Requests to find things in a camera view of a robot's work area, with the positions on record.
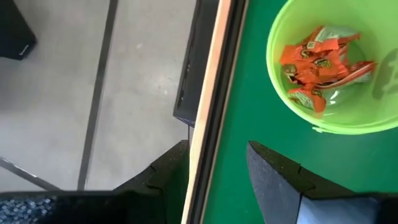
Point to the black vented panel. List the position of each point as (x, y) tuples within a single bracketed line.
[(194, 68)]

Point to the black aluminium table frame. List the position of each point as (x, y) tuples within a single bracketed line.
[(220, 93)]

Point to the green felt mat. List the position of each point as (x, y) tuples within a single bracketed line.
[(264, 93)]

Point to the wooden table board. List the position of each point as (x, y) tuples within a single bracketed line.
[(205, 102)]

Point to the lime green pumpkin-face bucket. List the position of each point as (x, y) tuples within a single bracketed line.
[(357, 118)]

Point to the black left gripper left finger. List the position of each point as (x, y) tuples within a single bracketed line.
[(161, 174)]

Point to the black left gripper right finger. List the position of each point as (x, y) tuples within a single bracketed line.
[(273, 180)]

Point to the small orange-red candy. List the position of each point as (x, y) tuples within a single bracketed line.
[(332, 34)]

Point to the black box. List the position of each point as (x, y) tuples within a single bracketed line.
[(14, 28)]

